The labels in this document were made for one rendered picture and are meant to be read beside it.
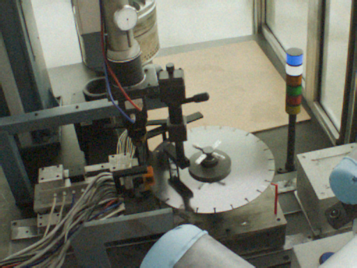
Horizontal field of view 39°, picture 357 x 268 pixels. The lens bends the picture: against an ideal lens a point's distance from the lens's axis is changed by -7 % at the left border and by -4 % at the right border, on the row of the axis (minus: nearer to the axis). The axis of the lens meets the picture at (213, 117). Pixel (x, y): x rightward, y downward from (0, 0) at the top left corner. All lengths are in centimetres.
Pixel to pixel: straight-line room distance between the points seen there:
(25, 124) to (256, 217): 67
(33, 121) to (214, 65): 91
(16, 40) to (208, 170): 74
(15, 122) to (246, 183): 65
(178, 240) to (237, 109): 125
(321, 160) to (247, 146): 21
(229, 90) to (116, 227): 93
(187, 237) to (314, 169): 80
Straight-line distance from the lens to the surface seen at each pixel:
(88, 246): 123
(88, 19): 113
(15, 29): 165
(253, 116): 182
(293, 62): 138
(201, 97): 111
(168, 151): 130
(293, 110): 146
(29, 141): 183
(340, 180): 89
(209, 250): 63
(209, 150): 130
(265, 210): 136
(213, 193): 127
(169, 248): 64
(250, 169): 132
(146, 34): 185
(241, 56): 217
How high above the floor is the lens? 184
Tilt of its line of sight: 37 degrees down
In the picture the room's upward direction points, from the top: 4 degrees counter-clockwise
